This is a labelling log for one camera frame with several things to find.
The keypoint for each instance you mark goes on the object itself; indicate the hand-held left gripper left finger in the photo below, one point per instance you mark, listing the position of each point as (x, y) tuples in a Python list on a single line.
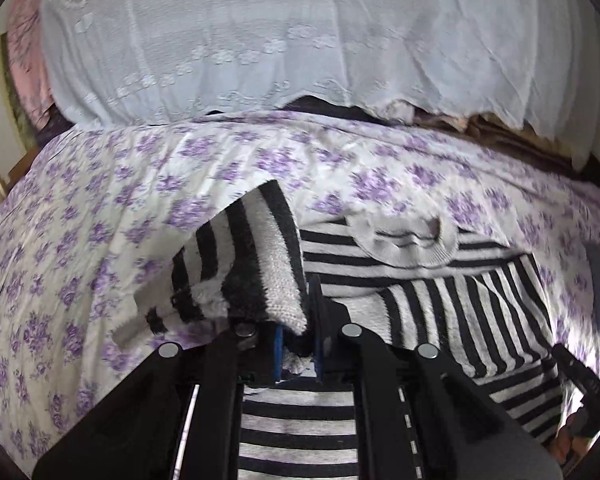
[(278, 355)]

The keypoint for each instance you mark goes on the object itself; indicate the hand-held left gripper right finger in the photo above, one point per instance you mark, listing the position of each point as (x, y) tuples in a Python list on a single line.
[(319, 355)]

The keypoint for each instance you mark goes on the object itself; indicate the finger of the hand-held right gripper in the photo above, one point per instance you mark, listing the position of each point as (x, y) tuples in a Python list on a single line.
[(582, 377)]

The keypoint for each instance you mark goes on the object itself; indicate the black white striped sweater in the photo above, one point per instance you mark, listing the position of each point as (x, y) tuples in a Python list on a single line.
[(430, 310)]

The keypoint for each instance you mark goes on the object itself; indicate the person's right hand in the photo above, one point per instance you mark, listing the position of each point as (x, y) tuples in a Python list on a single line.
[(570, 440)]

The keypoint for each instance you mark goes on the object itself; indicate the purple floral bed sheet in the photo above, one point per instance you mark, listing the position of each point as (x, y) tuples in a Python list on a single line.
[(80, 260)]

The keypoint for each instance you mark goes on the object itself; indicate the black knitted cloth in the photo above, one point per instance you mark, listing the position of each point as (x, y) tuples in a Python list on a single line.
[(325, 107)]

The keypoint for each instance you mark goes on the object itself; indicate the pale folded cloth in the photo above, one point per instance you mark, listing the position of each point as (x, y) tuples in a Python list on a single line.
[(402, 112)]

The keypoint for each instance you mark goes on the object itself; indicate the white lace cover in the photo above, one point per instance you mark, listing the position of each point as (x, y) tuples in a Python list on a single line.
[(280, 35)]

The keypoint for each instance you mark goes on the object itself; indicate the pink cloth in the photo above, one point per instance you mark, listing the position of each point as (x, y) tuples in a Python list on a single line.
[(27, 60)]

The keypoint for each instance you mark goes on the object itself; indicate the dark ornate frame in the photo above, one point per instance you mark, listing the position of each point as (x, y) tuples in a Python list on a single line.
[(15, 110)]

